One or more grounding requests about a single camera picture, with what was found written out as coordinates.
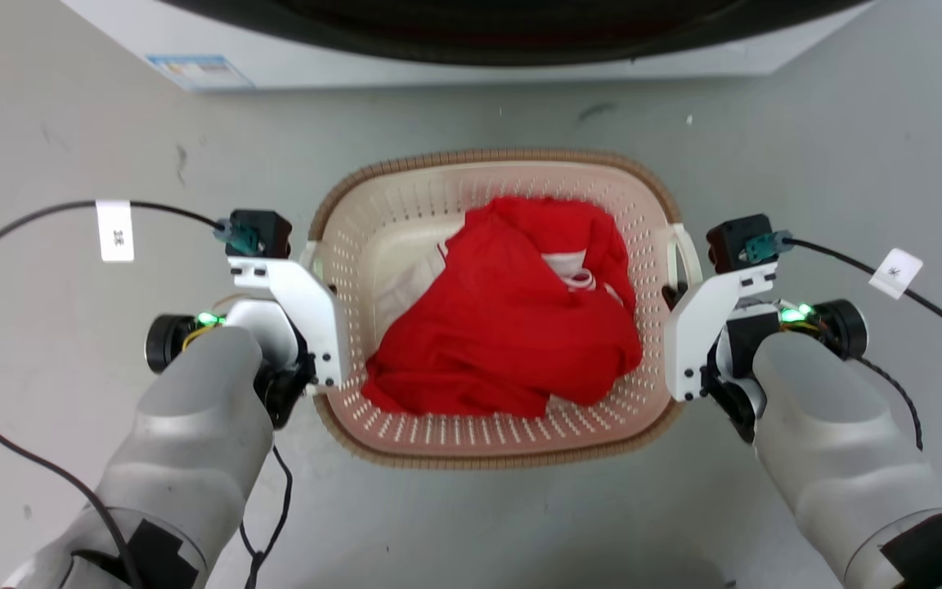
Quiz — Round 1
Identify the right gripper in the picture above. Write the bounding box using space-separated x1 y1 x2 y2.
662 281 781 444

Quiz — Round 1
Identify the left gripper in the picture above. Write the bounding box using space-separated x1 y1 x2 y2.
226 298 318 431

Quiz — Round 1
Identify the beige plastic laundry basket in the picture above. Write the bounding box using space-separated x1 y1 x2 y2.
301 147 705 471

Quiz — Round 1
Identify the white cloth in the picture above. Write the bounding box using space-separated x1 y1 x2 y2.
373 237 451 344

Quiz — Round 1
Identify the red garment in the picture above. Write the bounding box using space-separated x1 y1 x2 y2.
361 195 645 420

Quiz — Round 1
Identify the white tag with print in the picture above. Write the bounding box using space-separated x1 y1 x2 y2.
96 200 136 263

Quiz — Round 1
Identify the white tag with black mark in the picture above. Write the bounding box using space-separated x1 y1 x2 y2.
868 248 924 300

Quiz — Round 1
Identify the blue label sticker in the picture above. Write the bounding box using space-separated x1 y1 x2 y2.
146 54 256 92

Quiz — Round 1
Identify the black round washing machine door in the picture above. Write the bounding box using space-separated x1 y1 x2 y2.
159 0 874 68

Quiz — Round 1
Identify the white washing machine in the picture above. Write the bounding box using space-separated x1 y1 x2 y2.
61 0 881 92

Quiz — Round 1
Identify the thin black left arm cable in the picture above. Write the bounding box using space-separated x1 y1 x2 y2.
240 446 294 589

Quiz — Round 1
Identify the braided black right arm cable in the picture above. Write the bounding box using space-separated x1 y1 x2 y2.
854 357 925 452

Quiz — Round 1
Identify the long black right camera cable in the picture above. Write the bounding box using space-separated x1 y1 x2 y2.
788 237 942 361

